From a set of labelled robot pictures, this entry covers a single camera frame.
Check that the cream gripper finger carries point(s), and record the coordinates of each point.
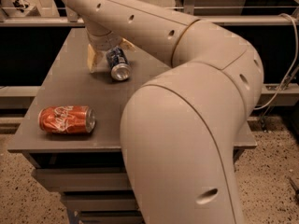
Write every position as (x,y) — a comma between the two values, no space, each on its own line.
(94,57)
(125,44)

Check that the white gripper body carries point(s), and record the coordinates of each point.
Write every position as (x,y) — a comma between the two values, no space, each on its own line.
(103,44)

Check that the blue pepsi can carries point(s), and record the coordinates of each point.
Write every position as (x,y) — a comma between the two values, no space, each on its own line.
(119,67)

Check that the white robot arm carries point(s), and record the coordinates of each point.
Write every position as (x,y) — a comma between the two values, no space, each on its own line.
(178,130)

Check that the red coca-cola can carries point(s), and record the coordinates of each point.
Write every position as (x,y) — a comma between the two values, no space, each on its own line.
(67,119)

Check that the grey drawer cabinet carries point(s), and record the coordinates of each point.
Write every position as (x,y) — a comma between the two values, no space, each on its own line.
(177,130)

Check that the metal railing frame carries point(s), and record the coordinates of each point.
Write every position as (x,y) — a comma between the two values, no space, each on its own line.
(46,13)

